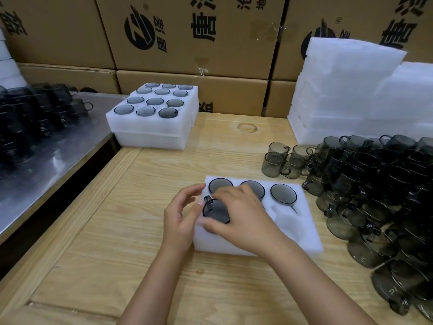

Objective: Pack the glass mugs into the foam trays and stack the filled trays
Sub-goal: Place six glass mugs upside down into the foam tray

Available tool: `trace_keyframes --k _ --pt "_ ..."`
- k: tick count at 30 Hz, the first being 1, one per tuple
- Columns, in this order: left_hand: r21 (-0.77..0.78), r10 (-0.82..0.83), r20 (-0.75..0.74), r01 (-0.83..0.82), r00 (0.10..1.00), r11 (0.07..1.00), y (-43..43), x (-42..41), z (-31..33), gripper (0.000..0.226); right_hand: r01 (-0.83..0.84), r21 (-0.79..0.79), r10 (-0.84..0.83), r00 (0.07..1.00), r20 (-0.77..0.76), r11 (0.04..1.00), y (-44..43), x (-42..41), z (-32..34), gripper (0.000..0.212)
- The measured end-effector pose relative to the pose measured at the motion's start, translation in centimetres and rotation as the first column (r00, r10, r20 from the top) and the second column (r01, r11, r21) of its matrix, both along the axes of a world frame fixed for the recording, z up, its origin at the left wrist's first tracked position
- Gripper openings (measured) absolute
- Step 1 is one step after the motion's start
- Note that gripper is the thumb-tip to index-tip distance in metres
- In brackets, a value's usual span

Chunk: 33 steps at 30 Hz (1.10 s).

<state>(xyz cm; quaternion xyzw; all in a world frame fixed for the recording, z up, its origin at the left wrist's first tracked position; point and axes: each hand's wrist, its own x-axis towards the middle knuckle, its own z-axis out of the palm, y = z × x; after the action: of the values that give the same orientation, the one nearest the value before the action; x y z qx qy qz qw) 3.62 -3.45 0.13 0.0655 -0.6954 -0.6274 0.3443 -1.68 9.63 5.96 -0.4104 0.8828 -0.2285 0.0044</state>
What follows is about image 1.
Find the pile of smoky glass mugs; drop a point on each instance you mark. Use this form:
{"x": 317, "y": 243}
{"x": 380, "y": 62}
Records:
{"x": 372, "y": 186}

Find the black round object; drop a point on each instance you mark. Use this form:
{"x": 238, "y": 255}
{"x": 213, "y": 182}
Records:
{"x": 89, "y": 90}

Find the person's right hand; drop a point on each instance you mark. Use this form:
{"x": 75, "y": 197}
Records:
{"x": 250, "y": 226}

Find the person's left forearm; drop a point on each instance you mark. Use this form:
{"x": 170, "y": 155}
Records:
{"x": 152, "y": 291}

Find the person's left hand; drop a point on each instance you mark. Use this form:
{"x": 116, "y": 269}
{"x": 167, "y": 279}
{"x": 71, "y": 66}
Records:
{"x": 179, "y": 226}

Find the stainless steel table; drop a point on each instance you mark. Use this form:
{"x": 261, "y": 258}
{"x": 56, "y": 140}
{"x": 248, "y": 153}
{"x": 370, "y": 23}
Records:
{"x": 74, "y": 148}

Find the person's right forearm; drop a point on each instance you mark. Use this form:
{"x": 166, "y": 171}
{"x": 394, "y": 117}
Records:
{"x": 314, "y": 294}

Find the stack of white foam trays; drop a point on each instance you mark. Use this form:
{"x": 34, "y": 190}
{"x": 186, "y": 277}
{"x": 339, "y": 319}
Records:
{"x": 8, "y": 71}
{"x": 338, "y": 81}

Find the dark mugs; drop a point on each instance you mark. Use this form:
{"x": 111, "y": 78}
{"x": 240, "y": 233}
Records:
{"x": 30, "y": 121}

